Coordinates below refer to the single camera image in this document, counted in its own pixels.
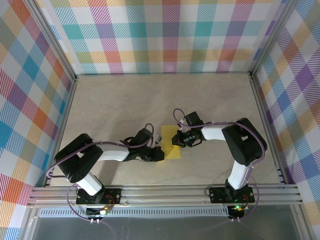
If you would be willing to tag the black connector bracket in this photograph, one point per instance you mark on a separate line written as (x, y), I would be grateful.
(237, 212)
(95, 212)

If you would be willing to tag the aluminium left side rail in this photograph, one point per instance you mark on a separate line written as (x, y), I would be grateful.
(64, 125)

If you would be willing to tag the black right connector bracket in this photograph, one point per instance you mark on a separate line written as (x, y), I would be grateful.
(237, 212)

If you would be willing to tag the aluminium back rail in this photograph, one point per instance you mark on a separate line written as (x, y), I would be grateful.
(162, 73)

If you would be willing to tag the aluminium front rail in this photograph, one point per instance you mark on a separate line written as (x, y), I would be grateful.
(162, 195)

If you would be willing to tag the black left connector bracket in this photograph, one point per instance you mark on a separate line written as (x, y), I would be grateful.
(95, 212)

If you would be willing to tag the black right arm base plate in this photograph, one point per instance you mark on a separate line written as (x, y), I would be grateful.
(217, 195)

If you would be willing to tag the yellow paper sheet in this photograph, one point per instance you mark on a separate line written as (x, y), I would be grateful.
(167, 132)

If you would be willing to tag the aluminium left corner post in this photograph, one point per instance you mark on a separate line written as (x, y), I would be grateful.
(53, 37)

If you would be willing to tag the grey metal panel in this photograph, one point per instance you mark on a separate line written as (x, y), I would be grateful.
(175, 230)

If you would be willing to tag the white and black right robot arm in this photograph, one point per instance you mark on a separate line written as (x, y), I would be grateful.
(240, 175)

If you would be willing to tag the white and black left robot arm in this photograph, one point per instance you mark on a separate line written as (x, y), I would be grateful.
(112, 153)

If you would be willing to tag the aluminium rail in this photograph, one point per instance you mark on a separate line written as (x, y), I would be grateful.
(260, 105)
(162, 195)
(64, 125)
(162, 73)

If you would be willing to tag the aluminium right corner post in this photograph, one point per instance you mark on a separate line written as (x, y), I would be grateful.
(271, 37)

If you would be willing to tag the aluminium lower frame bar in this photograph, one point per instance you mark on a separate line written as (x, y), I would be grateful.
(300, 225)
(28, 225)

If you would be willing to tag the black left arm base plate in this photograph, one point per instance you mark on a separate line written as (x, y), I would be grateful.
(115, 195)

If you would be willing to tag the aluminium corner post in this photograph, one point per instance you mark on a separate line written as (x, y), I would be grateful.
(271, 37)
(53, 37)

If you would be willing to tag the aluminium right side rail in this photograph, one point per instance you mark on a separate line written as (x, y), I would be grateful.
(260, 105)

